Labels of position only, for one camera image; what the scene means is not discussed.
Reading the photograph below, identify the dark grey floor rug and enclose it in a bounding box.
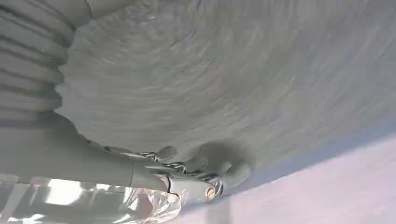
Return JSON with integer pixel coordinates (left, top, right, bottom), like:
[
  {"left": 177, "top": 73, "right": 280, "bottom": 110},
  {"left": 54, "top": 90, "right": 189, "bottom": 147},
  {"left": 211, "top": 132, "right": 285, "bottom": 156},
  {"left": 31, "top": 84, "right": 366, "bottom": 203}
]
[{"left": 56, "top": 0, "right": 396, "bottom": 198}]

